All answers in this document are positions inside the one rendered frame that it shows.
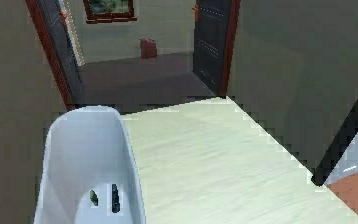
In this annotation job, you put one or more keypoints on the red canister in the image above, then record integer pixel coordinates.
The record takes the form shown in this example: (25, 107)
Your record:
(148, 48)

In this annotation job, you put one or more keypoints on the dark room door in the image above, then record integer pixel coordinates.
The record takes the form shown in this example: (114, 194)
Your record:
(211, 43)

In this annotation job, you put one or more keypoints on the black bottle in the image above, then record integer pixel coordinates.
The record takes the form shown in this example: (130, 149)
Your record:
(115, 198)

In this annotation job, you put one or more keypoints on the green soap bar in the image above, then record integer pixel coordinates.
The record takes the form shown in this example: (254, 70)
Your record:
(93, 197)

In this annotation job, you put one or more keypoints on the black door frame post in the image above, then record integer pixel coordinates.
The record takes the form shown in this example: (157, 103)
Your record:
(345, 133)

